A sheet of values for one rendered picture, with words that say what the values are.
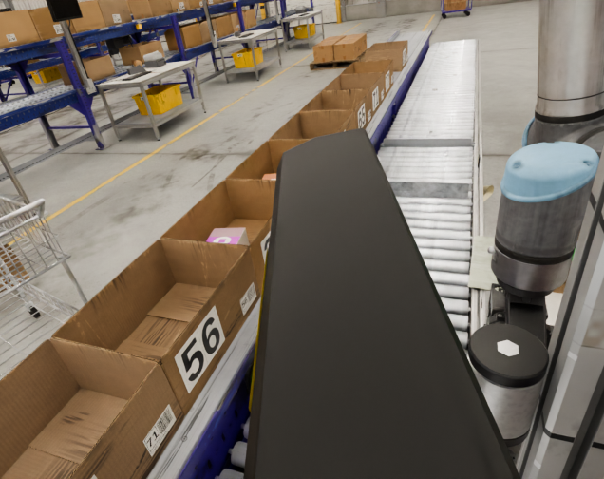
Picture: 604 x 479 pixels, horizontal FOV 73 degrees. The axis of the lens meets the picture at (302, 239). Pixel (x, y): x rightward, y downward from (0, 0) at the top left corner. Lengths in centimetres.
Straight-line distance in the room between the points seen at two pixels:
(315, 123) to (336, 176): 199
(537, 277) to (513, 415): 30
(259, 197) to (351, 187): 132
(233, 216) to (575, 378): 139
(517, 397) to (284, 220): 19
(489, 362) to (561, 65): 46
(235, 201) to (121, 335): 63
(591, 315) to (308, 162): 15
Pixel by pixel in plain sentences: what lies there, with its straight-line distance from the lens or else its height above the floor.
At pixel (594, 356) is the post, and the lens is 26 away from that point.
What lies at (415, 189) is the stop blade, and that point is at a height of 77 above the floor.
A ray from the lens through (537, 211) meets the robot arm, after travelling 53.
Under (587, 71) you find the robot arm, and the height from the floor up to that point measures 147.
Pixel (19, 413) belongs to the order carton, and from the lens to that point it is 106.
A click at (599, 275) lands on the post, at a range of 23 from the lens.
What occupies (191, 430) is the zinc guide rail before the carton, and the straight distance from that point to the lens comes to 93.
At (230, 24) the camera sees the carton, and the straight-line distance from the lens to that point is 989.
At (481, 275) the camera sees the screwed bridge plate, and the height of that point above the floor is 75.
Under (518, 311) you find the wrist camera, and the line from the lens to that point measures 62.
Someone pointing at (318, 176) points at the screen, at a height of 155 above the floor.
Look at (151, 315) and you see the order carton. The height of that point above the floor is 89.
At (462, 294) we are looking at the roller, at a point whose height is 74.
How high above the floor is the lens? 162
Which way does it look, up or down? 32 degrees down
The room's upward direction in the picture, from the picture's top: 9 degrees counter-clockwise
